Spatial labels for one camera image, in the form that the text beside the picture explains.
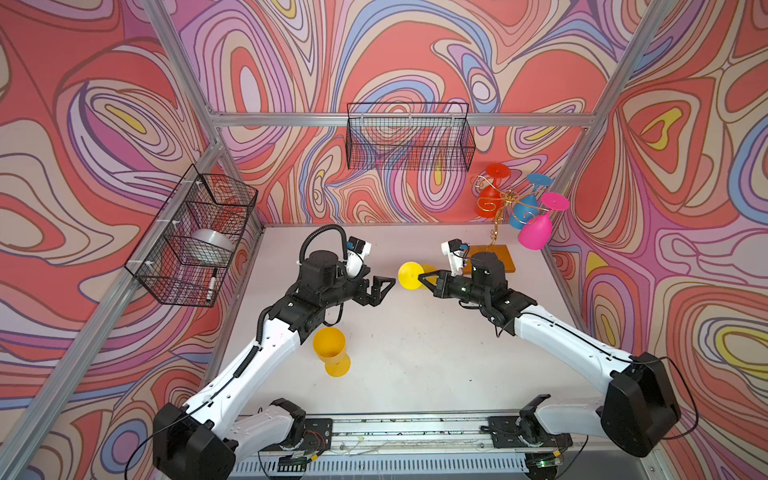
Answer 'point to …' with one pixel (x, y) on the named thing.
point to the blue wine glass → (527, 206)
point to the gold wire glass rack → (499, 249)
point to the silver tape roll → (208, 247)
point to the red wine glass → (490, 198)
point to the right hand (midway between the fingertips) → (421, 284)
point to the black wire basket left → (182, 253)
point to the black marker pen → (212, 284)
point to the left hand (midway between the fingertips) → (384, 274)
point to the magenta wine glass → (535, 235)
